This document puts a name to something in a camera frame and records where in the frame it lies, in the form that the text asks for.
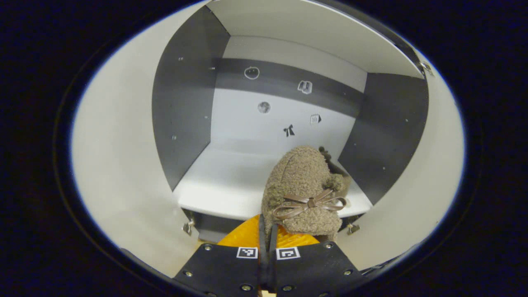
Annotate white cabinet door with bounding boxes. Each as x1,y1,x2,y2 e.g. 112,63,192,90
336,49,466,271
71,8,207,278

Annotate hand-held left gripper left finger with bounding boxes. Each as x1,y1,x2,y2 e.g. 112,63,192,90
172,214,264,297

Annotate white shoe cabinet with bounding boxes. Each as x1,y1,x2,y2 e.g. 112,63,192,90
152,0,434,244

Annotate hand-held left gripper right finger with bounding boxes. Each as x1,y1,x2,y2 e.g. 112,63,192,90
268,225,365,297

